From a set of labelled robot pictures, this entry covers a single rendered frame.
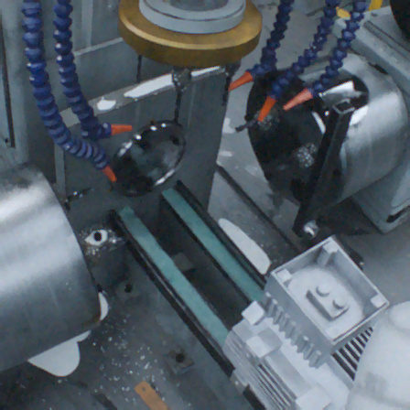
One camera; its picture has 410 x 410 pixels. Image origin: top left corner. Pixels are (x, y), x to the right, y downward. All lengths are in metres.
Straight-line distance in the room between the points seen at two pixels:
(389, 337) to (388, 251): 0.86
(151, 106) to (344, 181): 0.32
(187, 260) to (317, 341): 0.44
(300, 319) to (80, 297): 0.26
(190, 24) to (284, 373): 0.42
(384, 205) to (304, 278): 0.51
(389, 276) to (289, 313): 0.53
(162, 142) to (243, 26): 0.31
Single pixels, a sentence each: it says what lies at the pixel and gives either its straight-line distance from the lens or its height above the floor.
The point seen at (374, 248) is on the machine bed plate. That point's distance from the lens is 1.24.
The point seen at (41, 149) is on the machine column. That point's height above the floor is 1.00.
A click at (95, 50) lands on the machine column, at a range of 0.95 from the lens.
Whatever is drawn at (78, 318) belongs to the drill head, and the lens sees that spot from 0.76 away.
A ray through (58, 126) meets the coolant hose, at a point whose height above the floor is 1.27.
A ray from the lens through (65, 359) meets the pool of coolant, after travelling 1.01.
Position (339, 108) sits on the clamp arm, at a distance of 0.78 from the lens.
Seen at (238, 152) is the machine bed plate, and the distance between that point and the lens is 1.33.
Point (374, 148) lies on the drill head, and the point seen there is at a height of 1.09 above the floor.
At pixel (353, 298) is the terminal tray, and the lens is 0.75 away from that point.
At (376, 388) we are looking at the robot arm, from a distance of 0.40.
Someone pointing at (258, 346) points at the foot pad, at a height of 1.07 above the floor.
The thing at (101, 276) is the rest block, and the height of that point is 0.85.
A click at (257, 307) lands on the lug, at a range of 0.74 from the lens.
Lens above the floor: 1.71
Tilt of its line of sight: 48 degrees down
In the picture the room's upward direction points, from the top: 10 degrees clockwise
